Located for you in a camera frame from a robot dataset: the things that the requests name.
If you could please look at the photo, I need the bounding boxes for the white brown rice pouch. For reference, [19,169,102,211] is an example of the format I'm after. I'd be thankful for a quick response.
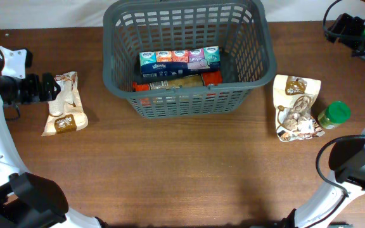
[42,72,89,136]

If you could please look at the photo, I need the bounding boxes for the green lidded jar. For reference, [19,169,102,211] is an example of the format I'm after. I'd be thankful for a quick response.
[317,101,351,129]

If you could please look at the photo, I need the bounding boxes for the Kleenex tissue multipack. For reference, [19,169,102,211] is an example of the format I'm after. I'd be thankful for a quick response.
[139,46,221,78]

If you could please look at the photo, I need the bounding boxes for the grey plastic shopping basket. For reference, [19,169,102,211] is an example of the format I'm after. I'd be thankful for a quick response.
[103,0,277,118]

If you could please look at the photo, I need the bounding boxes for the orange spaghetti packet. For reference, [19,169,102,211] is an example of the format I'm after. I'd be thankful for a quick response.
[129,71,223,107]

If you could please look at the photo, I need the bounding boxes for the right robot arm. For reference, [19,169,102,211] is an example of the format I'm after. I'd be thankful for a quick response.
[277,128,365,227]

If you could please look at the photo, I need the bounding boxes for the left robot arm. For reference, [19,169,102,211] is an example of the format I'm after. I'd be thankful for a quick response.
[0,46,107,228]

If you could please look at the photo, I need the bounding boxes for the white brown mushroom pouch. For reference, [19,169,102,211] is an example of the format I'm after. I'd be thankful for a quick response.
[273,74,324,143]

